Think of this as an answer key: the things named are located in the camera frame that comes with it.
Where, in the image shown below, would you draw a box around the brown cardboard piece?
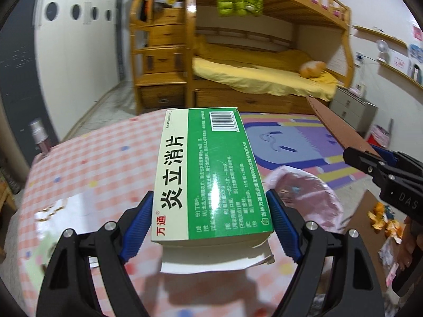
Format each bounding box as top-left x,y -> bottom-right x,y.
306,96 -> 381,160

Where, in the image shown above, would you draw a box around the orange tangerine peel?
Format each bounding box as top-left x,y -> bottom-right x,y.
367,202 -> 404,244

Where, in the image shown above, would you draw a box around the white plastic bag brown lines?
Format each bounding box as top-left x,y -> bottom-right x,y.
34,198 -> 68,240

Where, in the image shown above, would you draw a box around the green medicine box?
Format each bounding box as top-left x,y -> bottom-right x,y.
151,107 -> 274,275

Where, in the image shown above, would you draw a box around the pink trash bag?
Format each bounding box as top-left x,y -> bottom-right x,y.
263,165 -> 343,232

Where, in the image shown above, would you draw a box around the right hand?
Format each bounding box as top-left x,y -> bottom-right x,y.
397,217 -> 422,271

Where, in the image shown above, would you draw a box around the grey bedside cabinet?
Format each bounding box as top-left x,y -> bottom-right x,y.
330,87 -> 378,137

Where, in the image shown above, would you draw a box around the rainbow purple rug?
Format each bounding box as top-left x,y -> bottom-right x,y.
241,112 -> 364,190

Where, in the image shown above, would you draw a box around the orange plush toy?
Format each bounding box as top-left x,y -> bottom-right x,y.
299,61 -> 326,79

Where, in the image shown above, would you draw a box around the pink checkered tablecloth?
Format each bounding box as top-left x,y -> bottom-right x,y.
18,110 -> 295,316

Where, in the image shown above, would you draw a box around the yellow bed sheet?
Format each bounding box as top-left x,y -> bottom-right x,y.
192,43 -> 338,102

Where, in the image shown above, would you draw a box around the wooden bunk bed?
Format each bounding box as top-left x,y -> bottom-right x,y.
184,0 -> 354,114

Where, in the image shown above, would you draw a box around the white spray bottle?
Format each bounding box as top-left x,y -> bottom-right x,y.
29,118 -> 51,156

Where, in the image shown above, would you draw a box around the wooden stair drawers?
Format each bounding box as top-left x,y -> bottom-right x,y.
129,0 -> 186,115

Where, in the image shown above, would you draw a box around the white and grey wardrobe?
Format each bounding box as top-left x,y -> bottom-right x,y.
1,0 -> 121,163

